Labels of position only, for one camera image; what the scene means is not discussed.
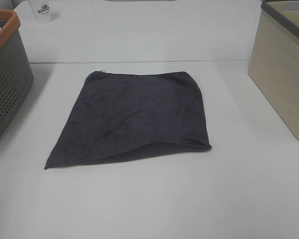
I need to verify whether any dark grey towel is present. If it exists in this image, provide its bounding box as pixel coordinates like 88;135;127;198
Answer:
45;71;211;169

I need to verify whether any beige basket with grey rim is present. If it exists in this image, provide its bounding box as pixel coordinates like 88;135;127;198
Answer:
248;0;299;140

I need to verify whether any grey perforated basket orange rim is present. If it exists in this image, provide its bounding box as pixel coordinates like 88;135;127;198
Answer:
0;9;33;138

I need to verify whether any white paper cup green logo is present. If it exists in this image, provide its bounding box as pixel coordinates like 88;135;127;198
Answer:
28;0;51;24

